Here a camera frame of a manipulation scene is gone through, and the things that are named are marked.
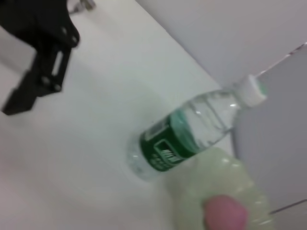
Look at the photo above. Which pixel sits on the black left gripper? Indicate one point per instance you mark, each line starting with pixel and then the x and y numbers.
pixel 40 26

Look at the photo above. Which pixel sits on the clear green-label water bottle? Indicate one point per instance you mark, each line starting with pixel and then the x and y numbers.
pixel 168 143

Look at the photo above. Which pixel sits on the pale green glass fruit plate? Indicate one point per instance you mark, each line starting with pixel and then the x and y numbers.
pixel 227 172

